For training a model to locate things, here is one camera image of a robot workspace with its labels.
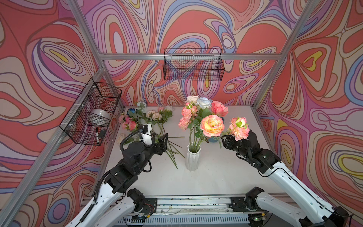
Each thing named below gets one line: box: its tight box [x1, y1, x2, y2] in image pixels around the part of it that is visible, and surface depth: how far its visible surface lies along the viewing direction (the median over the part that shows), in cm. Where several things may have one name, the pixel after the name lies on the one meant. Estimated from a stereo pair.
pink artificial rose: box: [210, 100, 229, 118], surface depth 59 cm
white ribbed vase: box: [185, 141, 202, 172], surface depth 73 cm
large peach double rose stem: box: [195, 114, 251, 153], surface depth 46 cm
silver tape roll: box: [90, 108, 112, 123], surface depth 75 cm
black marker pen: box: [95, 127, 100, 145], surface depth 74 cm
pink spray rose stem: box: [178, 102, 199, 147], surface depth 62 cm
